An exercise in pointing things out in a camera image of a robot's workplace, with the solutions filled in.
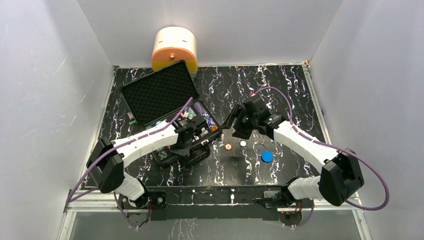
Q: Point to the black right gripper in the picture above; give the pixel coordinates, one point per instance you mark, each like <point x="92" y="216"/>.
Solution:
<point x="234" y="113"/>

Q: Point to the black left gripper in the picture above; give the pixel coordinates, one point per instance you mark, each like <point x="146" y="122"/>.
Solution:
<point x="201" y="131"/>

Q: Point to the red yellow poker chip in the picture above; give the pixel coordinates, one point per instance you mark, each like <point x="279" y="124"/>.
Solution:
<point x="228" y="147"/>

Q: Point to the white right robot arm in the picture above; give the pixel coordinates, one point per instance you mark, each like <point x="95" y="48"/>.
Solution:
<point x="340" y="173"/>

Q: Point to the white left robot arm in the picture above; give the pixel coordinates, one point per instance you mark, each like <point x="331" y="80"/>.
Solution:
<point x="108" y="160"/>

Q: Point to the black poker set case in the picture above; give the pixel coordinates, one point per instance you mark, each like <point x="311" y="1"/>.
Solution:
<point x="159" y="96"/>

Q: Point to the green chip stack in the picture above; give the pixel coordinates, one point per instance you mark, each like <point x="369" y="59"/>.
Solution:
<point x="189" y="113"/>

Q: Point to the blue yellow poker chip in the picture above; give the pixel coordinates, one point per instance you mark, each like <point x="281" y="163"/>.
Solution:
<point x="242" y="143"/>

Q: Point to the purple chip stack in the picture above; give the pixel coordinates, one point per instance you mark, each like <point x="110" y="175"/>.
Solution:
<point x="201" y="110"/>

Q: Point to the dark blue chip stack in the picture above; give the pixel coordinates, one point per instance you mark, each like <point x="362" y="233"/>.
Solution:
<point x="212" y="125"/>

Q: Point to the clear acrylic dealer button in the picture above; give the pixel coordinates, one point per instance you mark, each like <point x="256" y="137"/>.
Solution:
<point x="259" y="149"/>

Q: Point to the blue round button chip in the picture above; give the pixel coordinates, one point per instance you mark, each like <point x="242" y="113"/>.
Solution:
<point x="267" y="156"/>

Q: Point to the small red green object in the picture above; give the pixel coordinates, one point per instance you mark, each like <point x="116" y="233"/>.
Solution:
<point x="132" y="119"/>

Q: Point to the white and orange cylinder box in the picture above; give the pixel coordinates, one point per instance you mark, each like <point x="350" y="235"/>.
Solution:
<point x="173" y="44"/>

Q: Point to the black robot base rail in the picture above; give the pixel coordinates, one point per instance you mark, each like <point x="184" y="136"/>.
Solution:
<point x="215" y="202"/>

